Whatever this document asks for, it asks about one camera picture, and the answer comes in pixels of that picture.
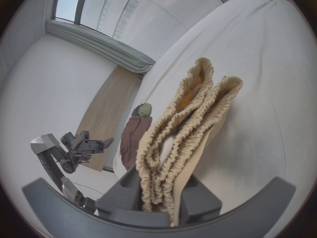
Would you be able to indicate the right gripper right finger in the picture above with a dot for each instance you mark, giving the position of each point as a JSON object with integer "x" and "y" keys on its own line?
{"x": 200, "y": 204}

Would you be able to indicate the window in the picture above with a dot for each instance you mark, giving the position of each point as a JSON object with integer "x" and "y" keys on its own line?
{"x": 148, "y": 4}

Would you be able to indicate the green garment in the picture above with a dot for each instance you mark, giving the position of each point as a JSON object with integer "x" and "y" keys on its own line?
{"x": 145, "y": 110}

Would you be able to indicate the bed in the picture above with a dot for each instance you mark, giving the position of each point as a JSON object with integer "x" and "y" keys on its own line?
{"x": 247, "y": 58}

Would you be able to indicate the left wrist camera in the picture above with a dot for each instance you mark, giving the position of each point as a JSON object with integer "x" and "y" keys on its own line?
{"x": 84, "y": 134}

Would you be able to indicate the tan shorts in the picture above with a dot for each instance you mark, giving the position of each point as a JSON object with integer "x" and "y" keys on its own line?
{"x": 185, "y": 120}

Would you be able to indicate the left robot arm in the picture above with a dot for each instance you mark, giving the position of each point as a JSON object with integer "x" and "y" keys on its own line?
{"x": 44, "y": 144}

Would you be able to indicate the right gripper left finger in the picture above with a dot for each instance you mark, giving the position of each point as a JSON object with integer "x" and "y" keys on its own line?
{"x": 121, "y": 197}

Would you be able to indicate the brown garment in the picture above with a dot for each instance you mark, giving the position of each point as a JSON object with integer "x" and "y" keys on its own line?
{"x": 133, "y": 142}

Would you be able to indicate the grey-green curtain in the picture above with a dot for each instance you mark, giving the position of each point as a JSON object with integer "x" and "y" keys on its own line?
{"x": 99, "y": 43}

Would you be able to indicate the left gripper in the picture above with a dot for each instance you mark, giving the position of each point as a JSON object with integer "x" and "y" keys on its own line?
{"x": 93, "y": 147}

